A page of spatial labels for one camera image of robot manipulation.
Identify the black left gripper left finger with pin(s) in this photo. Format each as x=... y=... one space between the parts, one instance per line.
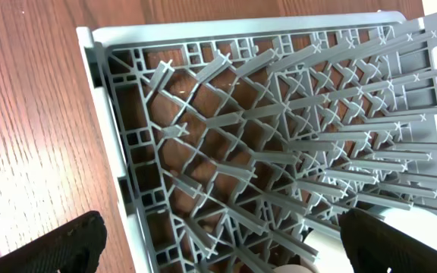
x=73 y=247

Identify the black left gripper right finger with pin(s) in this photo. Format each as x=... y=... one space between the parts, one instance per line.
x=371 y=245

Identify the white plastic cup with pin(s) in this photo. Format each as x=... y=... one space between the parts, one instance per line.
x=331 y=258

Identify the light blue bowl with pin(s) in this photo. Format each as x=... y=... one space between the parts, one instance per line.
x=417 y=223

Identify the pink bowl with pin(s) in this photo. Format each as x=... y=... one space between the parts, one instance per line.
x=291 y=268

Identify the grey plastic dish rack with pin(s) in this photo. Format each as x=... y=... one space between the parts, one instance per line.
x=230 y=141

